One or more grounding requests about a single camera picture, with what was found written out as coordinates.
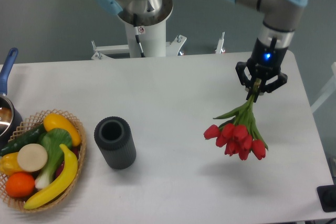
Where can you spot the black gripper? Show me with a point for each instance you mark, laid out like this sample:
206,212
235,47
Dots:
263,64

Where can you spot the red tulip bouquet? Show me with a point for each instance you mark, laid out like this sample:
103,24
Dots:
239,134

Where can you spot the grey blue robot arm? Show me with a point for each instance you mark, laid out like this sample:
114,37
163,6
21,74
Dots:
281,18

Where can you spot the right table clamp screw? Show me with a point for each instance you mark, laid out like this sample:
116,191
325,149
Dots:
220,49

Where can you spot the black device at edge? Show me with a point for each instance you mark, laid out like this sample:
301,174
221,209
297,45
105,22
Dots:
326,196

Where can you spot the dark grey ribbed vase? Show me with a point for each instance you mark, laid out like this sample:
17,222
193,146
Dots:
114,139

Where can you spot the yellow banana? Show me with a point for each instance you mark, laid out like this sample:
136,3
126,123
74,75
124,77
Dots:
59,185

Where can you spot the yellow squash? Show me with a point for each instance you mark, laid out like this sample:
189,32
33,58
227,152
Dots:
57,121

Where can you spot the green bok choy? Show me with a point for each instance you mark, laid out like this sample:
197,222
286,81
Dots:
50,141

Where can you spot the woven wicker basket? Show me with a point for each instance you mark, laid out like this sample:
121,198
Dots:
28,124

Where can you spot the green cucumber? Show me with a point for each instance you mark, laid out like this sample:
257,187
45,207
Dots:
29,137

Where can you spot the beige round disc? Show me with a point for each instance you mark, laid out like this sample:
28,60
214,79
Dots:
32,157

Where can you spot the orange fruit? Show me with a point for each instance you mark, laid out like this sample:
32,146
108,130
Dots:
20,185

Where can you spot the yellow bell pepper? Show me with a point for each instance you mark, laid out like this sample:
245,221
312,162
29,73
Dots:
9,164

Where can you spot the white frame at right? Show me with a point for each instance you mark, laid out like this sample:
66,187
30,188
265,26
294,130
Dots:
326,91

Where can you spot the white table clamp bracket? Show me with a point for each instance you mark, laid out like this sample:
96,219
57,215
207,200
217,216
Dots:
172,48

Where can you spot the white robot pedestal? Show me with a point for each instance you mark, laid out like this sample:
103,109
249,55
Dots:
145,22

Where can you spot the blue handled saucepan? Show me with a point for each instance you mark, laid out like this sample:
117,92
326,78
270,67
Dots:
10,117

